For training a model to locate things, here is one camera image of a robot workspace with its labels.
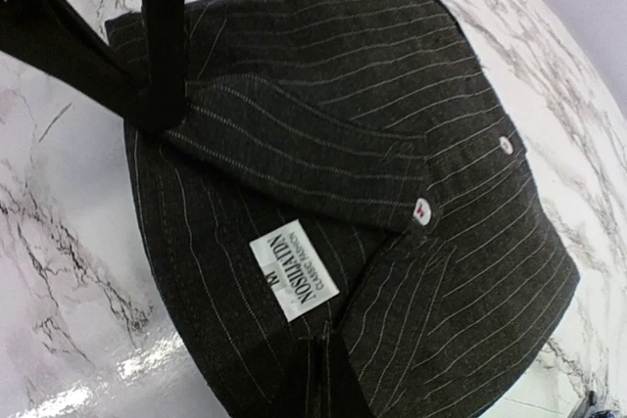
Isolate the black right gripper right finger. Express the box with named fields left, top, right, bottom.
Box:
left=319, top=332, right=374, bottom=418

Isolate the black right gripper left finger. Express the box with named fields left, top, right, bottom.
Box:
left=142, top=0, right=187, bottom=133

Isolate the black pinstriped long sleeve shirt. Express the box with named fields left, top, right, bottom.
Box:
left=124, top=0, right=580, bottom=417

